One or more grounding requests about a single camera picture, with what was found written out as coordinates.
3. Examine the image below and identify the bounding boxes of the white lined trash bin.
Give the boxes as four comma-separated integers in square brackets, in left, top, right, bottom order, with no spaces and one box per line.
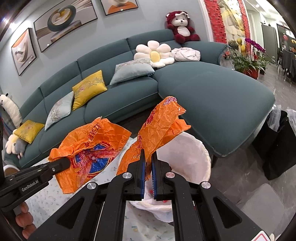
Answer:
[130,132,211,223]

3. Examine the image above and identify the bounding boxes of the framed wall picture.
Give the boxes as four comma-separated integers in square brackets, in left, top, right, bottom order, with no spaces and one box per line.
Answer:
[11,28,37,76]
[100,0,138,16]
[34,0,97,52]

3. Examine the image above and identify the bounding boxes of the grey cushion right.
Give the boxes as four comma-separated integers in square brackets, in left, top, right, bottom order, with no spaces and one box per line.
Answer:
[110,58,155,85]

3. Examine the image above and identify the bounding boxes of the yellow cushion centre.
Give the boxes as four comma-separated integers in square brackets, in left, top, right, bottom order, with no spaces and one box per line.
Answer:
[72,70,107,110]

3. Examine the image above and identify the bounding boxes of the yellow cushion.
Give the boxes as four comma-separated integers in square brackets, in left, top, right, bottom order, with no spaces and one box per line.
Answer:
[13,120,45,144]
[72,70,107,110]

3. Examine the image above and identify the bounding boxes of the flower shaped pillow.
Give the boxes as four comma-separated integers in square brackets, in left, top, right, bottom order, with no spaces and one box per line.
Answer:
[133,40,175,69]

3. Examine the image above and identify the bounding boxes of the potted orchid plants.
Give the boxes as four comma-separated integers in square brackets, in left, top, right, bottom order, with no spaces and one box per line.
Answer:
[228,38,275,80]

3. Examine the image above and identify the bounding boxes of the floral light blue tablecloth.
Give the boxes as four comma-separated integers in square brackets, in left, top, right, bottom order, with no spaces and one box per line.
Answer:
[23,136,176,241]

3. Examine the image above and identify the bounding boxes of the light grey embroidered cushion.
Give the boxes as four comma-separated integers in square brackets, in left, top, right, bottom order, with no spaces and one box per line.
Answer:
[45,91,74,131]

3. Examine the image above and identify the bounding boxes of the teal sectional sofa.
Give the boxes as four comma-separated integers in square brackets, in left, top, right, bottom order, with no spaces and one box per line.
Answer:
[4,30,275,169]

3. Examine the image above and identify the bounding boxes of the white long plush toy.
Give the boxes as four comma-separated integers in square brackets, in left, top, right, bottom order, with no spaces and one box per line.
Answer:
[0,94,23,128]

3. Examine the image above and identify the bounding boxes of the grey white plush toy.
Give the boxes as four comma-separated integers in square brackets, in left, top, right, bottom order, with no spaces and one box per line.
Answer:
[5,133,28,159]

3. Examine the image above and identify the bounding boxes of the black box with plastic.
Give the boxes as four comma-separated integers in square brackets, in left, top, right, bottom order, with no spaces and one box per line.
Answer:
[252,105,296,180]

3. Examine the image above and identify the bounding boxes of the orange plastic bag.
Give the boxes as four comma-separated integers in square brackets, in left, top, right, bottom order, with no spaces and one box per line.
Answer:
[49,117,132,194]
[116,96,191,180]

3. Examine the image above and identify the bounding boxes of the yellow cushion left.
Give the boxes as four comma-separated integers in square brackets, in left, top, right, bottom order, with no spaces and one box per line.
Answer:
[13,120,45,144]

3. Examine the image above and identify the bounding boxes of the person left hand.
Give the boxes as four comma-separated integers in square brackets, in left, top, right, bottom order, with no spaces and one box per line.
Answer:
[16,202,37,240]

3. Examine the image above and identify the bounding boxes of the red white teddy bear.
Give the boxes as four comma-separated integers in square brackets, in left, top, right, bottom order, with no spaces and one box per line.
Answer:
[166,11,201,44]

